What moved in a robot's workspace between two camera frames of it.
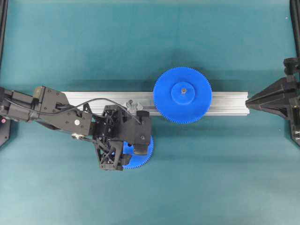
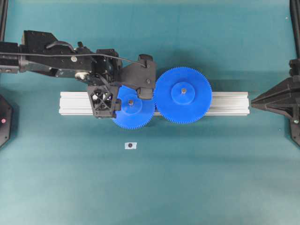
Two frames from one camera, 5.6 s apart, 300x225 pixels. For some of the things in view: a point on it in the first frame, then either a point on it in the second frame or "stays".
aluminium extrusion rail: x=222 y=103 stays
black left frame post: x=3 y=4 stays
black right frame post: x=295 y=9 stays
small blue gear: x=137 y=161 -> x=135 y=113
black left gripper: x=108 y=124 -> x=103 y=71
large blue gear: x=183 y=95 stays
